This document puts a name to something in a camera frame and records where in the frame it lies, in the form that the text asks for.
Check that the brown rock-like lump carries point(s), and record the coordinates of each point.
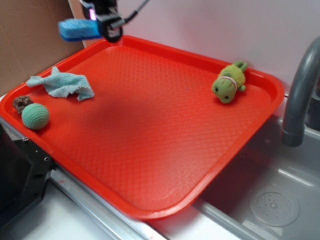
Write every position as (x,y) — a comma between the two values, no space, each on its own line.
(20,102)

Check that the brown cardboard panel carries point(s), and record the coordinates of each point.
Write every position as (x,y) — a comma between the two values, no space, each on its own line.
(29,39)

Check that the green plush turtle toy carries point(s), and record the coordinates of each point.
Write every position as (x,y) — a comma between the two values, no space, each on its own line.
(230,80)

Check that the light blue cloth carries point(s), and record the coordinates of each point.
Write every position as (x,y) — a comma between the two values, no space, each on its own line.
(62,84)

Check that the blue sponge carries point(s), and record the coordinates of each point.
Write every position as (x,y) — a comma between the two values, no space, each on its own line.
(73,30)

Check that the grey toy sink basin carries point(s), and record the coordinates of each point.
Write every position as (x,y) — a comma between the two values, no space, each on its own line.
(267,192)

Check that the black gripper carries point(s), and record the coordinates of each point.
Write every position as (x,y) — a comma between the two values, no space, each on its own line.
(107,18)

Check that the green textured ball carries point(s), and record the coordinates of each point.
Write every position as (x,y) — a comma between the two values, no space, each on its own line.
(35,116)

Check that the red plastic tray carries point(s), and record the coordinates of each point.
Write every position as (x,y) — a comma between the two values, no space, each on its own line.
(154,136)

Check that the grey faucet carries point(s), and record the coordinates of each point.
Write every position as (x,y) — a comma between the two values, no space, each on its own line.
(303,103)

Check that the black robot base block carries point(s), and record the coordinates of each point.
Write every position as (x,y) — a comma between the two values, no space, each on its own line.
(25,169)

